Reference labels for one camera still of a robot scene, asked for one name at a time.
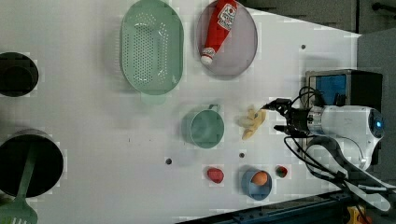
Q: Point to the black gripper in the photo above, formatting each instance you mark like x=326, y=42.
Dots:
x=296, y=118

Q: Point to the red ketchup bottle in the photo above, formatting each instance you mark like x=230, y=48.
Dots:
x=220, y=25

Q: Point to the green spatula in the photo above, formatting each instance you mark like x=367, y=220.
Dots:
x=19, y=211

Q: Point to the yellow plush banana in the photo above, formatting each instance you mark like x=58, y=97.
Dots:
x=251, y=122

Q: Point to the black toaster oven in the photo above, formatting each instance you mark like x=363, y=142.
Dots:
x=346, y=87

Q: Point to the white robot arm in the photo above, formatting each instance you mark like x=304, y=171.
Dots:
x=340, y=143

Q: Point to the blue bowl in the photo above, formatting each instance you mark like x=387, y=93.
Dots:
x=253, y=191

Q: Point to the green mug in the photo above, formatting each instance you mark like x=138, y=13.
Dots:
x=203, y=127

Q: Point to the purple round plate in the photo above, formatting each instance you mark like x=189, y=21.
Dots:
x=238, y=50

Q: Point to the green colander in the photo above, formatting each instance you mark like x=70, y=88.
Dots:
x=151, y=49

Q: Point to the red strawberry toy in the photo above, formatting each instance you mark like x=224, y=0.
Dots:
x=281, y=171

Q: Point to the orange ball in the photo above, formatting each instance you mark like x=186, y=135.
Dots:
x=260, y=178

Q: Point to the red toy by oven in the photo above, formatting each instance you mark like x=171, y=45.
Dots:
x=215, y=175

